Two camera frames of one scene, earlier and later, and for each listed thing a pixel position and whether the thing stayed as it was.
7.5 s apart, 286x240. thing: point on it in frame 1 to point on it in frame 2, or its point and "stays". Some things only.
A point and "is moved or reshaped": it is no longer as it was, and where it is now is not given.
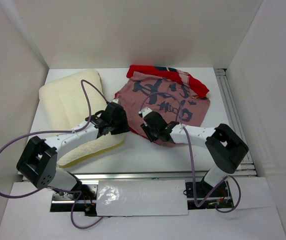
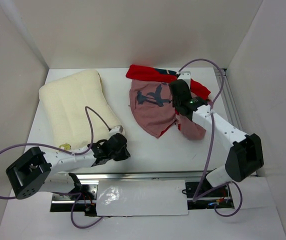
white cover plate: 141,197 stays
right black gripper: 146,127 to 188,87
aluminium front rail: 137,176 stays
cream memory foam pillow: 67,102 stays
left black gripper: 124,126 to 125,154
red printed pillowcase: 164,97 is moved or reshaped
